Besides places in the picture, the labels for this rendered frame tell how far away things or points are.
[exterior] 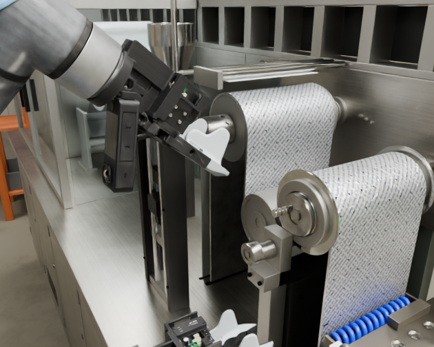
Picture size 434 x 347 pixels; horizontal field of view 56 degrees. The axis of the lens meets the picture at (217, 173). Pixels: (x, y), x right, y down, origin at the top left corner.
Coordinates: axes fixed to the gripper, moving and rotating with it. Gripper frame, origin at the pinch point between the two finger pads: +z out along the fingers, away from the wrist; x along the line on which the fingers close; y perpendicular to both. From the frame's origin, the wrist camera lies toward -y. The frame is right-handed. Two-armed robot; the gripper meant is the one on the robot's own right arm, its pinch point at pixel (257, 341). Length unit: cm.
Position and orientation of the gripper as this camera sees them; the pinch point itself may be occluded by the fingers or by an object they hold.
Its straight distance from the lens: 69.2
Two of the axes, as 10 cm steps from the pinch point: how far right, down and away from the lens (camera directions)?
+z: 8.5, -1.9, 4.8
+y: 0.0, -9.3, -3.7
